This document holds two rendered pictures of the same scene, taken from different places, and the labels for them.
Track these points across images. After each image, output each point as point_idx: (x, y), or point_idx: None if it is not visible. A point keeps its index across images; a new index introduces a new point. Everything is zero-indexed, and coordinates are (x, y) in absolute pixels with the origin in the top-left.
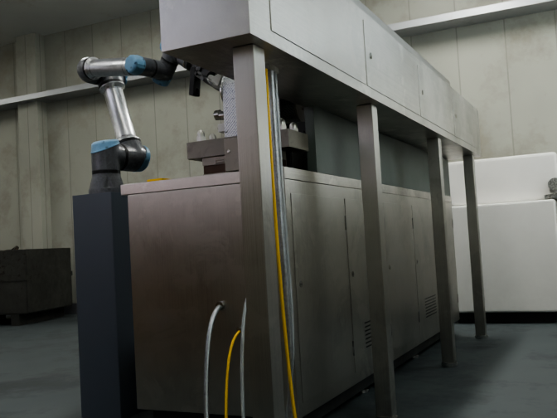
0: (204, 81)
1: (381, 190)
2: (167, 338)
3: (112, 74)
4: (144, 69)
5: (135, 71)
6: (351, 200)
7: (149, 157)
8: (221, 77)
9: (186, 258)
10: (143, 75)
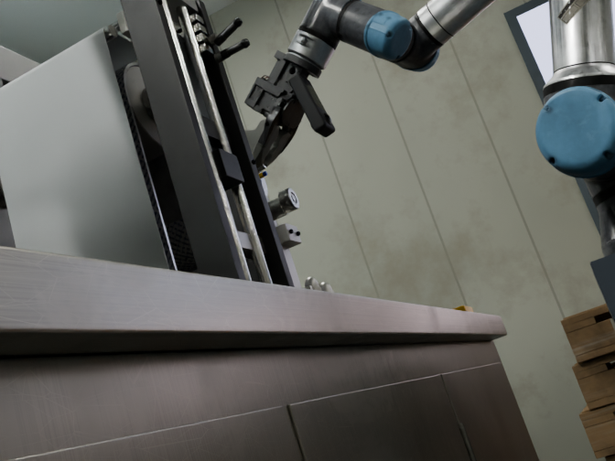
0: (290, 140)
1: None
2: None
3: (490, 4)
4: (401, 67)
5: (418, 71)
6: None
7: (541, 152)
8: (251, 130)
9: None
10: (413, 62)
